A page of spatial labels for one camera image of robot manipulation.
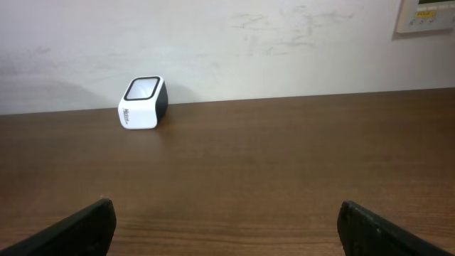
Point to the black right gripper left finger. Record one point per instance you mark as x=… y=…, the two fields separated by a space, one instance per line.
x=86 y=232

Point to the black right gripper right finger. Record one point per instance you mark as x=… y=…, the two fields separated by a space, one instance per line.
x=364 y=233

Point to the white barcode scanner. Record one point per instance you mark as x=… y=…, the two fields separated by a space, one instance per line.
x=144 y=103

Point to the beige wall control panel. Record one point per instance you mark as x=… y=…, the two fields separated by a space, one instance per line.
x=425 y=15

